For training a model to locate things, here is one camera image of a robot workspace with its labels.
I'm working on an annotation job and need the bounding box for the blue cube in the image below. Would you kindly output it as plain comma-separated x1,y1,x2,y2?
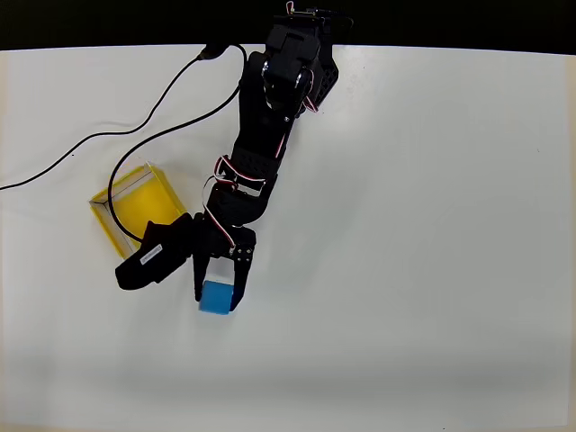
198,279,236,317

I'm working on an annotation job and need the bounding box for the yellow open paper box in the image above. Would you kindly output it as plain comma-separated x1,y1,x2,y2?
88,162,189,261

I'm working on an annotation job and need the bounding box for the black webcam with white label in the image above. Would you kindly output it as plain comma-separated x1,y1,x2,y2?
114,212,197,293

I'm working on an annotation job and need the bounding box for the red and white servo wire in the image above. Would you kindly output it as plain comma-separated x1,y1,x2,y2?
202,67,326,254

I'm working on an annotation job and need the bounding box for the black webcam cable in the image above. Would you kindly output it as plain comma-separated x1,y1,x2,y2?
107,42,250,243

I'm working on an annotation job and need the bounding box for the thin black cable with plug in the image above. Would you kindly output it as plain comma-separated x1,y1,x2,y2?
0,41,231,191

